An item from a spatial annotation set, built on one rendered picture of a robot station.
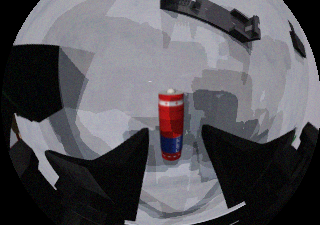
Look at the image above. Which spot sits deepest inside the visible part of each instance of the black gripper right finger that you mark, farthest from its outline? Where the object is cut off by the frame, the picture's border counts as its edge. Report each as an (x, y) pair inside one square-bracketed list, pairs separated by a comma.
[(240, 163)]

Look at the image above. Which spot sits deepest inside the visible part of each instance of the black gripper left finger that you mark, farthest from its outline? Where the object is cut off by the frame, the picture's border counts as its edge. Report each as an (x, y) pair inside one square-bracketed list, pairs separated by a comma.
[(117, 176)]

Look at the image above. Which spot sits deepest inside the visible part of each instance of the red and blue battery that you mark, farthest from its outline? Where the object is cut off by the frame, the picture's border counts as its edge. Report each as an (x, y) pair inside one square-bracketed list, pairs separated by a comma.
[(171, 112)]

